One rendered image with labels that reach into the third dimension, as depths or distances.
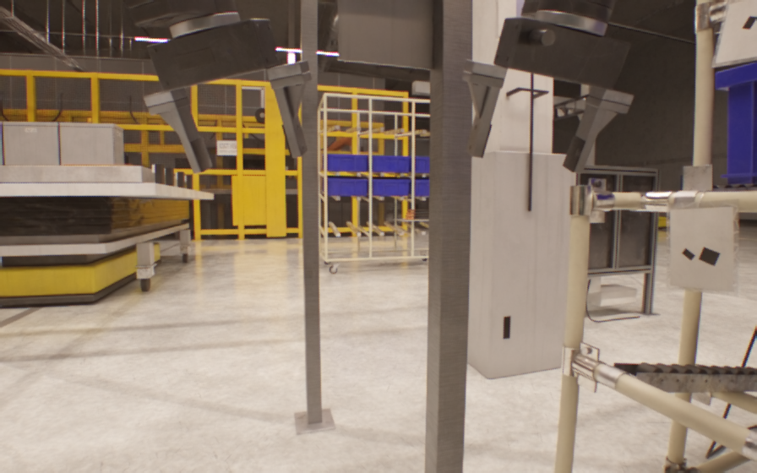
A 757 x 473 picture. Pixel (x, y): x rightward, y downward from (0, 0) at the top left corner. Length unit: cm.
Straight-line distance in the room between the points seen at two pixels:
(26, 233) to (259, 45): 290
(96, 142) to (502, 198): 683
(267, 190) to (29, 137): 383
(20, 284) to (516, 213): 314
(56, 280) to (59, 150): 466
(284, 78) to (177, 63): 12
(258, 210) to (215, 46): 743
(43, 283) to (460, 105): 308
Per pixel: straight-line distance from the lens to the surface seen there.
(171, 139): 1353
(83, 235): 317
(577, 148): 54
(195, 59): 49
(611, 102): 53
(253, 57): 46
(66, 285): 334
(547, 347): 180
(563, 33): 48
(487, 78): 46
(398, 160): 405
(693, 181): 75
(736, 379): 89
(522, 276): 164
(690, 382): 78
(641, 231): 282
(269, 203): 784
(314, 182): 117
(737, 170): 72
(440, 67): 76
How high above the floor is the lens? 70
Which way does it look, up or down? 5 degrees down
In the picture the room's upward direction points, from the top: straight up
